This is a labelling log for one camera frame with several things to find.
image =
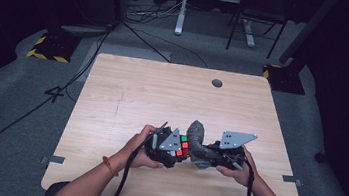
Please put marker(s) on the striped black stand base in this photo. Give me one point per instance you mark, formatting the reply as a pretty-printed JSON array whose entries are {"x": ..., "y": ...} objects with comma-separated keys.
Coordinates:
[{"x": 52, "y": 48}]

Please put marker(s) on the small dark floor object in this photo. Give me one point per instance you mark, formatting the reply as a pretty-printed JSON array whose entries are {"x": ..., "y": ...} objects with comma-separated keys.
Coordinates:
[{"x": 320, "y": 156}]

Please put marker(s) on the person's left hand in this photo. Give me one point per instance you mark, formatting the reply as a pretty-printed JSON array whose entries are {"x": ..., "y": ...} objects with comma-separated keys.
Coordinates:
[{"x": 133, "y": 153}]

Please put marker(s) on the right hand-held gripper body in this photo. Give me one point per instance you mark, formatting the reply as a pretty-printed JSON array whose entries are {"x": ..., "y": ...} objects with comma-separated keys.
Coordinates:
[{"x": 232, "y": 155}]

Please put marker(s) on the black metal chair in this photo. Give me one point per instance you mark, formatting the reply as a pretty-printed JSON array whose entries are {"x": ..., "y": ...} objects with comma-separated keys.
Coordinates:
[{"x": 259, "y": 16}]

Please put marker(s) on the grey fluffy cloth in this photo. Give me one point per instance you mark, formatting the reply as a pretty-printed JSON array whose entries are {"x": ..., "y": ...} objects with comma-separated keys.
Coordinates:
[{"x": 196, "y": 137}]

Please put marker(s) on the grey metal table bracket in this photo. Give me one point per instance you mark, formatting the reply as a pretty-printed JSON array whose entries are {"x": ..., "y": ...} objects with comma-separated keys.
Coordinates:
[
  {"x": 291, "y": 180},
  {"x": 54, "y": 160}
]

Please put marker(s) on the multicoloured puzzle cube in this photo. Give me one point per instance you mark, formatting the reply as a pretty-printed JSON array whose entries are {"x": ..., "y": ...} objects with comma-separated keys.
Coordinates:
[{"x": 184, "y": 145}]

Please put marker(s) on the black stand with striped base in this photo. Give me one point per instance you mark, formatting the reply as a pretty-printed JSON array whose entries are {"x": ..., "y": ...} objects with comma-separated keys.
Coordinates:
[{"x": 287, "y": 78}]

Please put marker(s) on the person's right hand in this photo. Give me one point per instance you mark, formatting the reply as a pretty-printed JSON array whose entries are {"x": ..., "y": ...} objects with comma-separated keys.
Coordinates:
[{"x": 243, "y": 177}]

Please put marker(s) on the grey round table grommet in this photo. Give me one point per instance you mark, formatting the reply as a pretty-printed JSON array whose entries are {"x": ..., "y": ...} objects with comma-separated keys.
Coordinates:
[{"x": 217, "y": 83}]

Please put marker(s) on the white desk frame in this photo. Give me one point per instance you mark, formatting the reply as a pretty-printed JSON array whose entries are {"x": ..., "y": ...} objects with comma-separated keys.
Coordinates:
[{"x": 180, "y": 18}]

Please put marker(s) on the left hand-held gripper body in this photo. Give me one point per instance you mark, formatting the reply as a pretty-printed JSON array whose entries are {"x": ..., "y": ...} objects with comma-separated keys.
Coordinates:
[{"x": 162, "y": 153}]

